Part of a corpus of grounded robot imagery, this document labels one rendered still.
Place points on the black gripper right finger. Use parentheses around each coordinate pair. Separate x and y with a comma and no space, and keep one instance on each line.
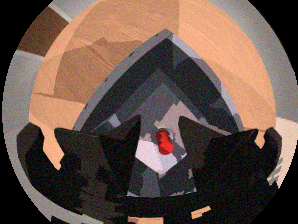
(209,151)

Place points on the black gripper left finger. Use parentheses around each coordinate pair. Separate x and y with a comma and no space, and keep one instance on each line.
(114,150)

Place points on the red peg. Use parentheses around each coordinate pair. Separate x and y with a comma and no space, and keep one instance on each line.
(164,144)

